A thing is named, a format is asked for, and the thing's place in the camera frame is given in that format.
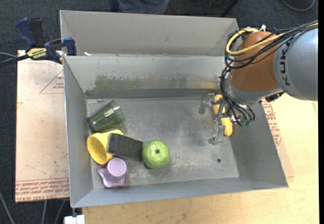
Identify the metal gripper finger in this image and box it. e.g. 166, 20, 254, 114
198, 93, 221, 115
208, 118, 226, 145

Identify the yellow toy banana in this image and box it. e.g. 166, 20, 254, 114
213, 94, 234, 137

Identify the grey metal bin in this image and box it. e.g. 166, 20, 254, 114
59, 10, 289, 209

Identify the green apple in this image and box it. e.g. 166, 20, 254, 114
141, 139, 171, 169

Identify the dark grey sponge block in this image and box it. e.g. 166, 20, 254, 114
107, 133, 144, 162

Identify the clear green plastic cup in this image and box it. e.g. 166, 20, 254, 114
86, 100, 127, 132

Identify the purple cup with star base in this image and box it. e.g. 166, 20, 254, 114
97, 157, 130, 189

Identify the yellow plastic cup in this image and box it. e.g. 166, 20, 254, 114
86, 129, 125, 165

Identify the brown cardboard board red print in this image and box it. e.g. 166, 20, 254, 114
15, 50, 296, 203

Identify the black cylinder on white bracket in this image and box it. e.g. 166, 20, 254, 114
264, 91, 286, 104

